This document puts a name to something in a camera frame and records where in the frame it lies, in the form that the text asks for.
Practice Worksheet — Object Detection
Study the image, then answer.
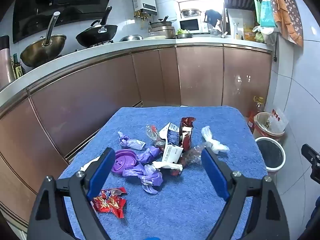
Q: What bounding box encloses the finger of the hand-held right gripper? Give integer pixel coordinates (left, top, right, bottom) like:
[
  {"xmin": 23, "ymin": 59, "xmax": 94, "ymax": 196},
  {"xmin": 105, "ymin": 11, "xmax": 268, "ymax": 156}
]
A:
[
  {"xmin": 310, "ymin": 165, "xmax": 320, "ymax": 181},
  {"xmin": 301, "ymin": 144, "xmax": 320, "ymax": 167}
]

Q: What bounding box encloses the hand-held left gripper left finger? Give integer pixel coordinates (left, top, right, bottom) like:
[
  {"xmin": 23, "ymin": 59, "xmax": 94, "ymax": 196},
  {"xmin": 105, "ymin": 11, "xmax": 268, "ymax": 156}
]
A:
[{"xmin": 27, "ymin": 147, "xmax": 116, "ymax": 240}]

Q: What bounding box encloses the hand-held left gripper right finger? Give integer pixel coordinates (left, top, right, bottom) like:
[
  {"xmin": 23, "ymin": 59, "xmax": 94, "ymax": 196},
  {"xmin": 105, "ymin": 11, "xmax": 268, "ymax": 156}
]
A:
[{"xmin": 201, "ymin": 147, "xmax": 290, "ymax": 240}]

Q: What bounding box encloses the purple plastic lid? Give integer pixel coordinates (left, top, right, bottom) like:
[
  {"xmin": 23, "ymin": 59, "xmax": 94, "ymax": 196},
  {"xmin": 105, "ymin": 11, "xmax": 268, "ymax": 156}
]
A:
[{"xmin": 112, "ymin": 149, "xmax": 139, "ymax": 173}]

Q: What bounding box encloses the white bin with black liner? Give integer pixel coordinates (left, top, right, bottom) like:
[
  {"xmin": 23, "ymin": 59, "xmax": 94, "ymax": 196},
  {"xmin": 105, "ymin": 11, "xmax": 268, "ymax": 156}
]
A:
[{"xmin": 255, "ymin": 137, "xmax": 286, "ymax": 172}]

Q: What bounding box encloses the red snack wrapper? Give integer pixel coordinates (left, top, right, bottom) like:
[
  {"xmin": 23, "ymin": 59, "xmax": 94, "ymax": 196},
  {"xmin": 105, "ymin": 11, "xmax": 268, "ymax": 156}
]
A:
[{"xmin": 92, "ymin": 187, "xmax": 127, "ymax": 219}]

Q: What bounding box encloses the knotted white plastic bag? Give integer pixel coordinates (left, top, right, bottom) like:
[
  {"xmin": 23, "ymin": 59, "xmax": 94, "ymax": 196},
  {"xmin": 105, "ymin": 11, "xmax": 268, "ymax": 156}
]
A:
[{"xmin": 201, "ymin": 126, "xmax": 230, "ymax": 154}]

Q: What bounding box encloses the blue towel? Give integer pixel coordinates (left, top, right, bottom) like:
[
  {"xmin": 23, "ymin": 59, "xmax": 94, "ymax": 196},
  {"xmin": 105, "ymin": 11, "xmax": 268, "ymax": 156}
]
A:
[{"xmin": 58, "ymin": 106, "xmax": 268, "ymax": 240}]

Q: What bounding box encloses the purple and white wrapper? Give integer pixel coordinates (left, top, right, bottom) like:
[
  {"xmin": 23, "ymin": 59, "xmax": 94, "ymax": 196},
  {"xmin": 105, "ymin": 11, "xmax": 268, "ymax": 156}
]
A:
[{"xmin": 117, "ymin": 131, "xmax": 146, "ymax": 148}]

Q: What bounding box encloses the large purple plastic bag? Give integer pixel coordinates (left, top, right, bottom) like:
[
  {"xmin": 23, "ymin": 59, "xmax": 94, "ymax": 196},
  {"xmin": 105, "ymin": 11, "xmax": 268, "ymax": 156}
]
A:
[{"xmin": 122, "ymin": 164, "xmax": 163, "ymax": 195}]

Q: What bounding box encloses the clear plastic bag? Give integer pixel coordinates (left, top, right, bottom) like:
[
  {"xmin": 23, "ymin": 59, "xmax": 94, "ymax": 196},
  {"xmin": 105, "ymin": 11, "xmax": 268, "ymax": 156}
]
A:
[{"xmin": 264, "ymin": 109, "xmax": 289, "ymax": 135}]

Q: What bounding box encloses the white tissue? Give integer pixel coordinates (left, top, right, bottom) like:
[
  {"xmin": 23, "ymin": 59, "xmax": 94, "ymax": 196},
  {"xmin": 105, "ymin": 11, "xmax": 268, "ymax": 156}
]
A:
[{"xmin": 152, "ymin": 160, "xmax": 184, "ymax": 171}]

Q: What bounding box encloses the dark red snack packet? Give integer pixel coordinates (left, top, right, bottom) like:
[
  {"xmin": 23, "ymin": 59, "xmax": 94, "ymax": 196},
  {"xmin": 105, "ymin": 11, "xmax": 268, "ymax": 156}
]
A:
[{"xmin": 179, "ymin": 117, "xmax": 196, "ymax": 153}]

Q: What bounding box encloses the blue and white carton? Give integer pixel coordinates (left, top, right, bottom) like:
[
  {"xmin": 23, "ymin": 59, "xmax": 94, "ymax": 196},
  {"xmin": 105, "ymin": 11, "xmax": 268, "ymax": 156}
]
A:
[{"xmin": 159, "ymin": 122, "xmax": 184, "ymax": 165}]

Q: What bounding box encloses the small purple plastic bag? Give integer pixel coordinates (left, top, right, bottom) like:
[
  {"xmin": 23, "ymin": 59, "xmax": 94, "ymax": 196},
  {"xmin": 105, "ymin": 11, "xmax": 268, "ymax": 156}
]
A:
[{"xmin": 137, "ymin": 146, "xmax": 167, "ymax": 163}]

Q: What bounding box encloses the red and beige bin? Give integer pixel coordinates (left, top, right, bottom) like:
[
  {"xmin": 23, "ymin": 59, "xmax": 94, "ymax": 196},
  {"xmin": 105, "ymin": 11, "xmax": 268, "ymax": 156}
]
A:
[{"xmin": 253, "ymin": 112, "xmax": 285, "ymax": 143}]

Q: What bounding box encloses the red package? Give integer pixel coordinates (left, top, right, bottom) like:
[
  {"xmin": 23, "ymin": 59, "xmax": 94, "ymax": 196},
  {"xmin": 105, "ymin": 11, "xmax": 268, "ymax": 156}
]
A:
[{"xmin": 247, "ymin": 112, "xmax": 255, "ymax": 133}]

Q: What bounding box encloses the clear wrapper with red scraps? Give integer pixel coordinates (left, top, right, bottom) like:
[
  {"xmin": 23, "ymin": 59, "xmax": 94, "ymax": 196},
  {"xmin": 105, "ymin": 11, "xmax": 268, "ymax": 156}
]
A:
[{"xmin": 146, "ymin": 125, "xmax": 163, "ymax": 147}]

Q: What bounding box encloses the yellow cooking oil bottle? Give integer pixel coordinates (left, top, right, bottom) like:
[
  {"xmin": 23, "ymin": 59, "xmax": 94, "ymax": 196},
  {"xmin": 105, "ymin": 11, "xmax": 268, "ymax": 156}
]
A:
[{"xmin": 252, "ymin": 96, "xmax": 265, "ymax": 115}]

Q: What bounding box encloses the brown kitchen cabinet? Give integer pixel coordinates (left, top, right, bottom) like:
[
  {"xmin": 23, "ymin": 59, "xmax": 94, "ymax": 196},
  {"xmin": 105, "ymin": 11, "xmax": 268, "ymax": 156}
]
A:
[{"xmin": 0, "ymin": 44, "xmax": 273, "ymax": 230}]

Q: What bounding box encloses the gas stove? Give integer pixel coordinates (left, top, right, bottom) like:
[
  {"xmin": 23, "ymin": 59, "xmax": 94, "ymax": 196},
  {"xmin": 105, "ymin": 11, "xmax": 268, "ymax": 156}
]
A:
[{"xmin": 75, "ymin": 40, "xmax": 116, "ymax": 52}]

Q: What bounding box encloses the olive oil bottle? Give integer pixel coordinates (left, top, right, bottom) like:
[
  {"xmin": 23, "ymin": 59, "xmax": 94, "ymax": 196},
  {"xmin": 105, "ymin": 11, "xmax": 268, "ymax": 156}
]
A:
[{"xmin": 10, "ymin": 53, "xmax": 25, "ymax": 80}]

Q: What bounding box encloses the orange brown patterned cloth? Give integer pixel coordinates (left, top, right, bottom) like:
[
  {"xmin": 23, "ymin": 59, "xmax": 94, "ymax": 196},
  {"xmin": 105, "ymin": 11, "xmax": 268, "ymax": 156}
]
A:
[{"xmin": 267, "ymin": 0, "xmax": 304, "ymax": 47}]

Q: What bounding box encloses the black wok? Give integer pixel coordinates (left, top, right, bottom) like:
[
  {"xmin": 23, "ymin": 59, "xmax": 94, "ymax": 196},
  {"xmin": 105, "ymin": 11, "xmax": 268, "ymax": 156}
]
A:
[{"xmin": 76, "ymin": 6, "xmax": 118, "ymax": 48}]

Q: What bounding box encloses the steel pot lid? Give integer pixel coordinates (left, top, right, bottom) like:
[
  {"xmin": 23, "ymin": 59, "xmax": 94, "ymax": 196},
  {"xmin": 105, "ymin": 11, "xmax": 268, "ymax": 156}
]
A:
[{"xmin": 119, "ymin": 34, "xmax": 143, "ymax": 42}]

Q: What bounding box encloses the white spray bottle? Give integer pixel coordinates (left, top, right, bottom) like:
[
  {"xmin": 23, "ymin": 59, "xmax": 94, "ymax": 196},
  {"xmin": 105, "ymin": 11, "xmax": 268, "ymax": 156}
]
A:
[{"xmin": 232, "ymin": 21, "xmax": 242, "ymax": 40}]

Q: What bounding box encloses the bowl of green vegetables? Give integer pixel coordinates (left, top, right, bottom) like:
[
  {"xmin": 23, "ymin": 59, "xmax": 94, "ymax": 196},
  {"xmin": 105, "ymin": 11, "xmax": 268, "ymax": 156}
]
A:
[{"xmin": 176, "ymin": 29, "xmax": 193, "ymax": 39}]

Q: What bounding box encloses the teal plastic bag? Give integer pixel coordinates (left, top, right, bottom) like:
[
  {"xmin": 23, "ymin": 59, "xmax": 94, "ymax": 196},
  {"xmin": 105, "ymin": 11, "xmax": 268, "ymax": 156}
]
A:
[{"xmin": 260, "ymin": 0, "xmax": 276, "ymax": 28}]

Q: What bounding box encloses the pink cylinder flask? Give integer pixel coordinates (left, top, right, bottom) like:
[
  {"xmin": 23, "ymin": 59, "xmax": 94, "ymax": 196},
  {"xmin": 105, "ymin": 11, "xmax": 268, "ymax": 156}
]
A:
[{"xmin": 0, "ymin": 35, "xmax": 15, "ymax": 90}]

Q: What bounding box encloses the steel cooking pot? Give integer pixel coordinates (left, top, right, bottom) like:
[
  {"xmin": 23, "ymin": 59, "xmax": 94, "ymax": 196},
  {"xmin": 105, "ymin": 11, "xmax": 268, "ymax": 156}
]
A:
[{"xmin": 149, "ymin": 26, "xmax": 176, "ymax": 39}]

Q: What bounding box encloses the white microwave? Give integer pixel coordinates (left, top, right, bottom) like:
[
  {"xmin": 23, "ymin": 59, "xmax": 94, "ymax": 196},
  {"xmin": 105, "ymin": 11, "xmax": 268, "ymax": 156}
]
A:
[{"xmin": 179, "ymin": 17, "xmax": 209, "ymax": 34}]

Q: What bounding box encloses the green cutting board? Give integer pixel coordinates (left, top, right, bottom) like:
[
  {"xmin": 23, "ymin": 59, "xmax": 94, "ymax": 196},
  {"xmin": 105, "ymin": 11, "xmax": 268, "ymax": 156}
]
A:
[{"xmin": 253, "ymin": 0, "xmax": 262, "ymax": 27}]

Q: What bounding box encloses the steel pot with lid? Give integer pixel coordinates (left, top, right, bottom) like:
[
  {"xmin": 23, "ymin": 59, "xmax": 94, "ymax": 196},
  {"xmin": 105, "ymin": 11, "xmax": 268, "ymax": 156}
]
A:
[{"xmin": 180, "ymin": 9, "xmax": 202, "ymax": 18}]

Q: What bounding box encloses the steel wok with handle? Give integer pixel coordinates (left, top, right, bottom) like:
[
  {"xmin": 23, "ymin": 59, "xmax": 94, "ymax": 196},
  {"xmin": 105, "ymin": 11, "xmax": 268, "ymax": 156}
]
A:
[{"xmin": 20, "ymin": 11, "xmax": 67, "ymax": 68}]

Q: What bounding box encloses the black handled pan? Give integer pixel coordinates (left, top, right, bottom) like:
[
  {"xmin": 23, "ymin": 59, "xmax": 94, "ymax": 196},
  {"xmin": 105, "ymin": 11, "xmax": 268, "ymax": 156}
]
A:
[{"xmin": 149, "ymin": 16, "xmax": 176, "ymax": 28}]

